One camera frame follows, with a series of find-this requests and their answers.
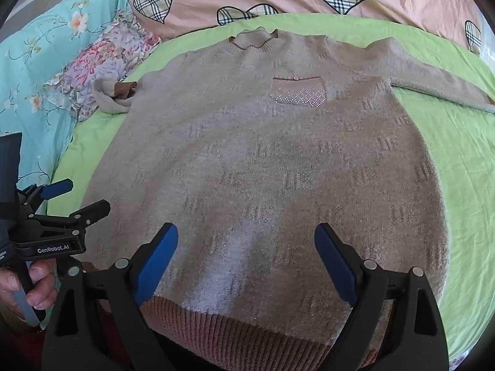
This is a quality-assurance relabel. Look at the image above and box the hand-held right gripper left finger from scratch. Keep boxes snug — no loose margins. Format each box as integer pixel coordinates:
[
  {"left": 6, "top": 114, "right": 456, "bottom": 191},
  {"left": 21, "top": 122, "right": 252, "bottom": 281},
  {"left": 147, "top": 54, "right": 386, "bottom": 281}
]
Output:
[{"left": 42, "top": 222, "right": 179, "bottom": 371}]

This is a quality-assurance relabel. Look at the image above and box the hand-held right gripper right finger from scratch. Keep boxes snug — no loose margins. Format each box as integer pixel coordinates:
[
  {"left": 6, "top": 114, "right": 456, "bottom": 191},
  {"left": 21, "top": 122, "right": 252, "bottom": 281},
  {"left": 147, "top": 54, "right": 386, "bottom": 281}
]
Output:
[{"left": 314, "top": 222, "right": 450, "bottom": 371}]

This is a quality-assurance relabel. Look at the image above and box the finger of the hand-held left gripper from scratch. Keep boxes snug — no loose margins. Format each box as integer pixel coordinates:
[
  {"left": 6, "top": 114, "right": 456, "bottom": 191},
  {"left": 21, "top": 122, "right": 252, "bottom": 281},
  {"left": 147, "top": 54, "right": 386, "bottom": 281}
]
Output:
[
  {"left": 17, "top": 179, "right": 74, "bottom": 217},
  {"left": 19, "top": 200, "right": 111, "bottom": 240}
]

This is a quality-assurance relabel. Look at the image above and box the beige knit sweater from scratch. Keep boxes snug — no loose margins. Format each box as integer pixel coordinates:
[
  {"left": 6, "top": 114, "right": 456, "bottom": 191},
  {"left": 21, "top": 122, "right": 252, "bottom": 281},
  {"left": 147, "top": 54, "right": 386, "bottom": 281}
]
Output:
[{"left": 79, "top": 28, "right": 495, "bottom": 369}]

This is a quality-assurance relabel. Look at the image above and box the person's left hand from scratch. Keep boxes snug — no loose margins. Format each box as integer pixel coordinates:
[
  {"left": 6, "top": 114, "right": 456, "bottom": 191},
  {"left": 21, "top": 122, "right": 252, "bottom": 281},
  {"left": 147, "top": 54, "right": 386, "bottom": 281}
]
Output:
[{"left": 0, "top": 260, "right": 58, "bottom": 331}]

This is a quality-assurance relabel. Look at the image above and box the teal floral blanket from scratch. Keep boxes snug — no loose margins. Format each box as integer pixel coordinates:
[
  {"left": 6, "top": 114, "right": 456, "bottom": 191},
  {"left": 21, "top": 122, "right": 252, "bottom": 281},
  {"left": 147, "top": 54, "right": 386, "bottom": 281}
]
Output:
[{"left": 0, "top": 0, "right": 145, "bottom": 202}]

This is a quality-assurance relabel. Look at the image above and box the floral ruffled pillow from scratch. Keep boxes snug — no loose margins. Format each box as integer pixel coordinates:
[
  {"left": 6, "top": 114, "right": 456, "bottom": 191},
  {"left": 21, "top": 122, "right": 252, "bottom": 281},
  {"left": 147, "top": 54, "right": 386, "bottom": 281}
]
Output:
[{"left": 42, "top": 8, "right": 162, "bottom": 122}]

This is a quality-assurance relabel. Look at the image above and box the green bed sheet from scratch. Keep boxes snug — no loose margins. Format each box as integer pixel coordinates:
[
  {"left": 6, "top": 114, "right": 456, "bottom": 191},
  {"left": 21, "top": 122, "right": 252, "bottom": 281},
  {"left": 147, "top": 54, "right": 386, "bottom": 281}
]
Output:
[{"left": 48, "top": 12, "right": 495, "bottom": 360}]

